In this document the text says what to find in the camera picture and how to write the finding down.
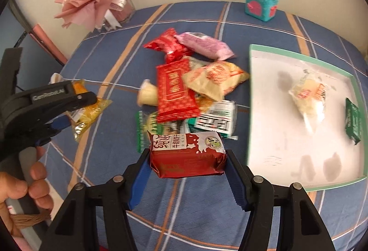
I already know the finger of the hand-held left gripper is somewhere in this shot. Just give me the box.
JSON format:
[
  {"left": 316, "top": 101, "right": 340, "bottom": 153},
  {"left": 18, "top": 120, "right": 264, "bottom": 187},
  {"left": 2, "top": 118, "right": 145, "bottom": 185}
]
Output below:
[
  {"left": 29, "top": 81, "right": 98, "bottom": 114},
  {"left": 32, "top": 117, "right": 72, "bottom": 148}
]

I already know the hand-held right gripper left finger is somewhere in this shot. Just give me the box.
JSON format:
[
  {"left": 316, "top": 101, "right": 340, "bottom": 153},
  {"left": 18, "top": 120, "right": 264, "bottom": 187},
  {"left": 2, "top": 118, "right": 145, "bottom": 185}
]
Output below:
[{"left": 39, "top": 149, "right": 153, "bottom": 251}]

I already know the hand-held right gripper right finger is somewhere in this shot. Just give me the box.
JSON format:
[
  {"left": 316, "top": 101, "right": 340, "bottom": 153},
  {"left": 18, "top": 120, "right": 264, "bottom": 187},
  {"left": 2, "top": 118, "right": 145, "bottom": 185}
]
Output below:
[{"left": 224, "top": 149, "right": 335, "bottom": 251}]

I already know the yellow snack packet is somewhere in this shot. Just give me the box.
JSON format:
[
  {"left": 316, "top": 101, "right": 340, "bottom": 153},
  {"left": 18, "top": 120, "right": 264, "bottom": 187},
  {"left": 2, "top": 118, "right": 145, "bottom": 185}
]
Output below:
[{"left": 67, "top": 80, "right": 113, "bottom": 142}]

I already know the green striped clear packet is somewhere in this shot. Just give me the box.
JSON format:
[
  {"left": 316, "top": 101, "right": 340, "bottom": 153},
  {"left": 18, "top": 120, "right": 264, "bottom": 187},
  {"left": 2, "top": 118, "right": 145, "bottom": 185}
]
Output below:
[{"left": 135, "top": 111, "right": 184, "bottom": 153}]

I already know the red and white biscuit packet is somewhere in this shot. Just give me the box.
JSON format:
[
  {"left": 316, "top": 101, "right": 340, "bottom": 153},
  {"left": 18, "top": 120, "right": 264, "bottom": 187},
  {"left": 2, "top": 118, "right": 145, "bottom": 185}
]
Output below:
[{"left": 147, "top": 130, "right": 227, "bottom": 179}]

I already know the green and white cracker packet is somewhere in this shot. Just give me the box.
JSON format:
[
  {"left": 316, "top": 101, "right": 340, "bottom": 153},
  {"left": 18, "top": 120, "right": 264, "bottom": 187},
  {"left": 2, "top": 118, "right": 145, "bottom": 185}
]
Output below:
[{"left": 187, "top": 100, "right": 239, "bottom": 140}]

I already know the white tray with green rim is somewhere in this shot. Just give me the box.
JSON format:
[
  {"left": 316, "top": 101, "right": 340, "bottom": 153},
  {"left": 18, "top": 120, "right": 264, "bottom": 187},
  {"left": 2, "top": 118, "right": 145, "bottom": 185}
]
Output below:
[{"left": 247, "top": 44, "right": 368, "bottom": 192}]

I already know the small orange patterned packet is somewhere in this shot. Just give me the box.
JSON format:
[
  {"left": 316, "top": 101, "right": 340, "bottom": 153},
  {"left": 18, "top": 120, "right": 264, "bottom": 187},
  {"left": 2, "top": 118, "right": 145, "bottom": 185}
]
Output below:
[{"left": 195, "top": 92, "right": 216, "bottom": 114}]

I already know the person's left hand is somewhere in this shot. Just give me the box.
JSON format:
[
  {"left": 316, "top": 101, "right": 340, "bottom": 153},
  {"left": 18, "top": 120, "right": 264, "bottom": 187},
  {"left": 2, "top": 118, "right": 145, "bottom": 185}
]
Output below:
[{"left": 0, "top": 160, "right": 55, "bottom": 220}]

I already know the small cream jelly cup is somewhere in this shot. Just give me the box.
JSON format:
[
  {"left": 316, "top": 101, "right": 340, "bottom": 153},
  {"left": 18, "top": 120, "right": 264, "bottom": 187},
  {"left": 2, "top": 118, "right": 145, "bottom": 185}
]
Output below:
[{"left": 137, "top": 80, "right": 159, "bottom": 106}]

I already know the red packet with gold print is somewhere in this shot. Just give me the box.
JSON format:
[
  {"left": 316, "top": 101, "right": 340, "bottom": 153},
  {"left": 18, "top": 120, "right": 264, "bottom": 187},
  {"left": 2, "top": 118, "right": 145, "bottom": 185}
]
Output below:
[{"left": 156, "top": 57, "right": 201, "bottom": 123}]

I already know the brown twine wristband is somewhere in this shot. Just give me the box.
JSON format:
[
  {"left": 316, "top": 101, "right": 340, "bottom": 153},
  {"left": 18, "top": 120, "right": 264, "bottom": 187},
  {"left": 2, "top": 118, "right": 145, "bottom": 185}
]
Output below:
[{"left": 11, "top": 211, "right": 52, "bottom": 230}]

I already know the glass vase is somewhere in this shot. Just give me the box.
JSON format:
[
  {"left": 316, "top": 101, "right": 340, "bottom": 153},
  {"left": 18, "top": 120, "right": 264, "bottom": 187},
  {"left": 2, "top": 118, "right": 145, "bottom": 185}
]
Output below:
[{"left": 105, "top": 0, "right": 136, "bottom": 27}]

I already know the red twist-end snack packet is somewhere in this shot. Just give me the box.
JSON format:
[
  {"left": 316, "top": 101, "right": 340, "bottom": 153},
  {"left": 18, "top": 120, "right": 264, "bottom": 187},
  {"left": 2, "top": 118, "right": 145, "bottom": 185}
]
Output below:
[{"left": 143, "top": 28, "right": 194, "bottom": 64}]

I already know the cream printed snack packet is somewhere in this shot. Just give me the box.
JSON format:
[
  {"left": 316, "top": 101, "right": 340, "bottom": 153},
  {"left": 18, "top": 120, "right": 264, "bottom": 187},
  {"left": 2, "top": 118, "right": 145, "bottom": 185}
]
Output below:
[{"left": 182, "top": 60, "right": 250, "bottom": 101}]

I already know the clear packet with white pastry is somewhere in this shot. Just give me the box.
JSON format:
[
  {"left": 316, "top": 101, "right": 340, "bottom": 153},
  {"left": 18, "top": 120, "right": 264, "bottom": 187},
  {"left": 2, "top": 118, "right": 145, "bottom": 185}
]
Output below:
[{"left": 288, "top": 69, "right": 330, "bottom": 133}]

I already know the dark green snack packet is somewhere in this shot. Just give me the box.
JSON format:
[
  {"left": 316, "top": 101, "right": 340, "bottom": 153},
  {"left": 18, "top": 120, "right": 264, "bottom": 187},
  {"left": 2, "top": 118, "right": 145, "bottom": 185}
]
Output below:
[{"left": 344, "top": 97, "right": 362, "bottom": 146}]

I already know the pink snack packet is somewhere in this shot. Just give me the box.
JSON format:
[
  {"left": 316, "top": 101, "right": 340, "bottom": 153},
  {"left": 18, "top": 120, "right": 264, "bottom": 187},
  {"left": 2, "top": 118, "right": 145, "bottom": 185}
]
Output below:
[{"left": 175, "top": 32, "right": 237, "bottom": 61}]

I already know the teal box with pink clasps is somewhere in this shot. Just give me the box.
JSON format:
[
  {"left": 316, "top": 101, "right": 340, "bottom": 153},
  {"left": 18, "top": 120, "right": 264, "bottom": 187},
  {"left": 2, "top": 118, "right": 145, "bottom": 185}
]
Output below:
[{"left": 244, "top": 0, "right": 280, "bottom": 23}]

